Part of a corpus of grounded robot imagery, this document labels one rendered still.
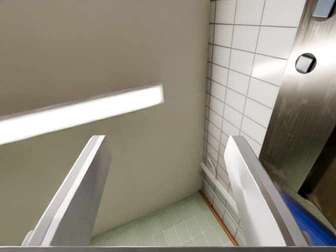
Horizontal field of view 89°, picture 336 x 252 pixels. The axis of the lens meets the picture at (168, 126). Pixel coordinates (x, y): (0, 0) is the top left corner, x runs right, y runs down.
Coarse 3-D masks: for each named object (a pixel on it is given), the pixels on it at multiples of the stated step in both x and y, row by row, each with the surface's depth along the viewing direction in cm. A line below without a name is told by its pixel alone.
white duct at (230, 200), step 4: (200, 164) 155; (204, 164) 151; (204, 168) 149; (208, 172) 144; (212, 180) 141; (216, 180) 136; (216, 184) 136; (220, 184) 133; (220, 188) 132; (224, 192) 127; (224, 196) 129; (228, 196) 124; (228, 200) 125; (232, 200) 121; (232, 204) 121; (236, 208) 118
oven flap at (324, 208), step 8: (328, 152) 60; (320, 160) 63; (328, 160) 60; (320, 168) 63; (328, 168) 60; (312, 176) 67; (320, 176) 64; (328, 176) 60; (312, 184) 68; (320, 184) 64; (328, 184) 61; (312, 192) 68; (320, 192) 64; (328, 192) 61; (320, 200) 65; (328, 200) 61; (320, 208) 65; (328, 208) 62; (328, 216) 62
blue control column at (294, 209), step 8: (288, 200) 77; (296, 208) 74; (296, 216) 72; (304, 216) 71; (304, 224) 69; (312, 224) 68; (312, 232) 67; (320, 232) 66; (312, 240) 68; (320, 240) 65; (328, 240) 63
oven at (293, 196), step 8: (288, 56) 60; (264, 136) 80; (264, 168) 86; (272, 176) 82; (280, 184) 79; (280, 192) 80; (288, 192) 76; (296, 192) 72; (304, 192) 72; (296, 200) 73; (304, 200) 70; (304, 208) 71; (312, 208) 68; (312, 216) 68; (320, 216) 65; (320, 224) 66; (328, 224) 63; (328, 232) 64
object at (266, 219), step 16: (240, 144) 9; (224, 160) 11; (240, 160) 9; (256, 160) 8; (240, 176) 9; (256, 176) 8; (240, 192) 9; (256, 192) 7; (272, 192) 7; (240, 208) 9; (256, 208) 7; (272, 208) 6; (288, 208) 6; (256, 224) 7; (272, 224) 6; (288, 224) 6; (256, 240) 7; (272, 240) 6; (288, 240) 6; (304, 240) 6
